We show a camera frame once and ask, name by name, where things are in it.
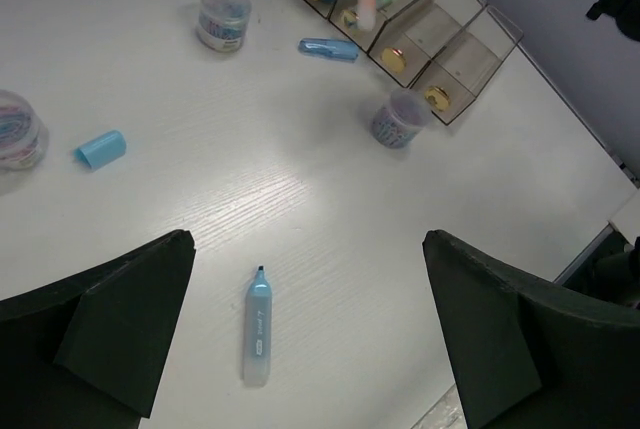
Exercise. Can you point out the blue capped highlighter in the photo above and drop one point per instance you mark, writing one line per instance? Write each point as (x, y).
(331, 49)

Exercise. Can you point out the clear jar purple pins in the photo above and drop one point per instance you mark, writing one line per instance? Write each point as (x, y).
(404, 114)
(24, 141)

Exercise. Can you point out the clear tiered organizer tray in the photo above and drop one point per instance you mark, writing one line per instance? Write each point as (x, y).
(446, 50)

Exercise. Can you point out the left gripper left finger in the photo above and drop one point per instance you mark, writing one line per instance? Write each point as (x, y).
(89, 350)

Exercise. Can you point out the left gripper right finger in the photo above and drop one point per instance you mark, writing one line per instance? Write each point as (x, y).
(528, 353)

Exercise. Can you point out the clear jar blue pins back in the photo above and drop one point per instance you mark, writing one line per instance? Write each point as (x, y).
(222, 24)

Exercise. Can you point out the blue highlighter pen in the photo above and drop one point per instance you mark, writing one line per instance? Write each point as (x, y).
(257, 331)

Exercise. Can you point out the light blue marker cap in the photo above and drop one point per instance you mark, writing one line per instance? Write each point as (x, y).
(101, 150)

